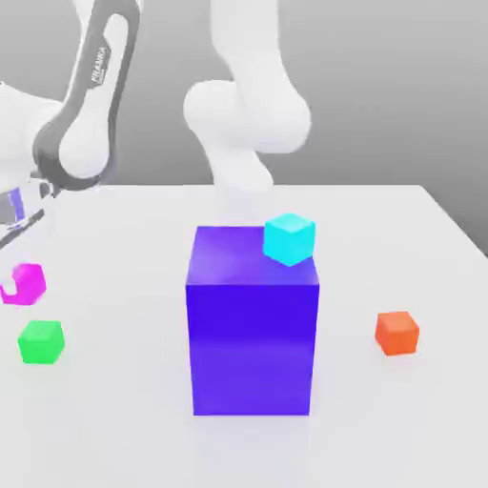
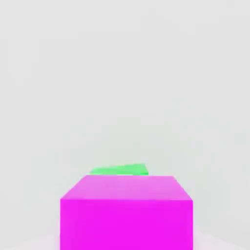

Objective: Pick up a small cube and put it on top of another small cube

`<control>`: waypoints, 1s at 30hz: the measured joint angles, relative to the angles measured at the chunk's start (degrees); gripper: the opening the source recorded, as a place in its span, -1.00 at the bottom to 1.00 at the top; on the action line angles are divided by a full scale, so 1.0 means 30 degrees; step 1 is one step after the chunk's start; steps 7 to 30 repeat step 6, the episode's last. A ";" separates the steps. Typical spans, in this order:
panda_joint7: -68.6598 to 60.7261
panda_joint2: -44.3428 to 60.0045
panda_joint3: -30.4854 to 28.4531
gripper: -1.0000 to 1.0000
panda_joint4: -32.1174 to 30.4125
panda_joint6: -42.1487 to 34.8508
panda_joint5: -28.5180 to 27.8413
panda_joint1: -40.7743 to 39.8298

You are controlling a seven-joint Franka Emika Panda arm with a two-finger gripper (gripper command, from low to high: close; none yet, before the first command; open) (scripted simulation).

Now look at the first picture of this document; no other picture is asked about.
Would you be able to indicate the small magenta cube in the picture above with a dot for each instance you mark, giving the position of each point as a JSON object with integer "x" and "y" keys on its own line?
{"x": 31, "y": 284}

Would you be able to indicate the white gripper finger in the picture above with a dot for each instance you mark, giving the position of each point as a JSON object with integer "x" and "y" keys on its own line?
{"x": 8, "y": 286}

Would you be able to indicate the large blue box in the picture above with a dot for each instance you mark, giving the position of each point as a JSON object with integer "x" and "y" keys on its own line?
{"x": 251, "y": 343}

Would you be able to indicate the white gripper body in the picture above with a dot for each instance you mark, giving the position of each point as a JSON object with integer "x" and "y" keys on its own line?
{"x": 23, "y": 236}

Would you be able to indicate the small green cube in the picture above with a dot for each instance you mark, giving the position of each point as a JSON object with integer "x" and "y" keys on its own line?
{"x": 41, "y": 342}

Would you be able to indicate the small orange cube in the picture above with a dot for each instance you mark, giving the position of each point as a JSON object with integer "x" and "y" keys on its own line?
{"x": 397, "y": 333}

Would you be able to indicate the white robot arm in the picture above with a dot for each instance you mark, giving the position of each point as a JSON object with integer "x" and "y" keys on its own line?
{"x": 263, "y": 114}

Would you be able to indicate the small cyan cube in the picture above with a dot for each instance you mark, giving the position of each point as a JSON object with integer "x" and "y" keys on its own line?
{"x": 289, "y": 239}

